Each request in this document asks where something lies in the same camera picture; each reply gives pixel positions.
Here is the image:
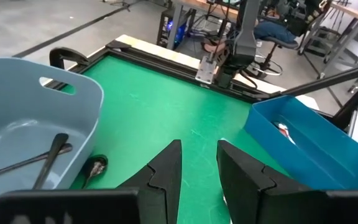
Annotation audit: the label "black metal table frame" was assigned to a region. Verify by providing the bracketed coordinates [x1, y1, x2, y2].
[44, 39, 358, 147]

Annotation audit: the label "black table clamp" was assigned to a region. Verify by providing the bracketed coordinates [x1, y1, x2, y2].
[48, 46, 90, 70]

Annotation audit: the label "blue plastic tray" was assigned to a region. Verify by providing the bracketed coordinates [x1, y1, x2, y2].
[244, 95, 358, 191]

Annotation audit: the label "grey-blue plastic bin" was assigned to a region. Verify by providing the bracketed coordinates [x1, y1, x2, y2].
[0, 57, 104, 215]

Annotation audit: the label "green table mat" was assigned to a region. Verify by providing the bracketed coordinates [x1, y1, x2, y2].
[61, 55, 291, 224]

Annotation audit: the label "silver spoon with orange handle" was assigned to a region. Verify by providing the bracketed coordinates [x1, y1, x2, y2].
[273, 121, 296, 146]

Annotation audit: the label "person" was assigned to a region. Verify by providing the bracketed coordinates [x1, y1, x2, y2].
[253, 0, 326, 44]

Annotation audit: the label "black computer tower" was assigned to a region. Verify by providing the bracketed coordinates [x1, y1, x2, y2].
[156, 7, 196, 50]

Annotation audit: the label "grey office stool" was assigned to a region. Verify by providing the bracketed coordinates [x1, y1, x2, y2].
[247, 35, 301, 77]

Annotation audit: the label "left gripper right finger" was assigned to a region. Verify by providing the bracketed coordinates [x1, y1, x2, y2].
[216, 139, 358, 224]

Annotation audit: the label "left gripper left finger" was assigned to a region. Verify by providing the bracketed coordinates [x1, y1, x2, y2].
[0, 139, 183, 224]

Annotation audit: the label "dark spoon with blue handle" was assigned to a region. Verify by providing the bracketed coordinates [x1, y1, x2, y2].
[81, 154, 109, 189]

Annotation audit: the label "white metal bracket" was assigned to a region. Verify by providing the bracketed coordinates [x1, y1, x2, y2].
[195, 55, 219, 85]
[348, 105, 358, 142]

